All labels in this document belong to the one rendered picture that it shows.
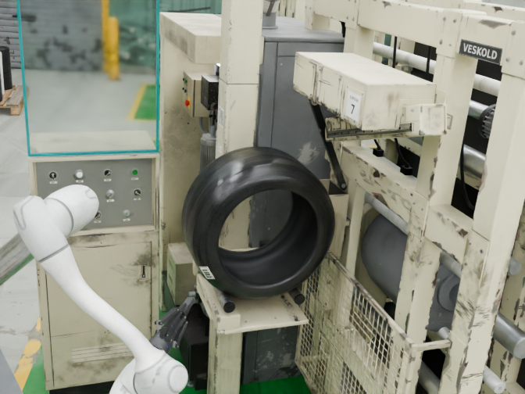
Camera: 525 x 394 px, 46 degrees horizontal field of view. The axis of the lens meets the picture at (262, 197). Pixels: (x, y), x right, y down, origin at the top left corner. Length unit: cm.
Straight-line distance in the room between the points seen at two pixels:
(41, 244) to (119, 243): 107
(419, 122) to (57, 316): 193
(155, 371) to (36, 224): 54
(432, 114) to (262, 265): 102
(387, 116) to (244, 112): 69
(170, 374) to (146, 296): 129
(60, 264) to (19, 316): 218
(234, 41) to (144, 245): 109
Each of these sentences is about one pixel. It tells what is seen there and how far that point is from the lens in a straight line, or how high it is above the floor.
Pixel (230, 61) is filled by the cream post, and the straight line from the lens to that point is 240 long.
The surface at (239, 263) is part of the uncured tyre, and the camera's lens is 257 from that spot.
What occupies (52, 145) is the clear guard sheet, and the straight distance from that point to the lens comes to 279.
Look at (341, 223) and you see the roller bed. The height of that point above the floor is 106.
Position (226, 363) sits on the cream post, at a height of 37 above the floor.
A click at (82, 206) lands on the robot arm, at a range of 202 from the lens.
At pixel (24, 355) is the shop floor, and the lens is 375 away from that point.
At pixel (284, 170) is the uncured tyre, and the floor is 142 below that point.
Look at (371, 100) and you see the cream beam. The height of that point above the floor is 173.
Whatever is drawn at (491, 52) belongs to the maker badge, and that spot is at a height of 190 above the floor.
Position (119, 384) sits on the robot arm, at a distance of 200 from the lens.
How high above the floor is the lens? 212
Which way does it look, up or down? 21 degrees down
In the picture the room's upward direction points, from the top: 4 degrees clockwise
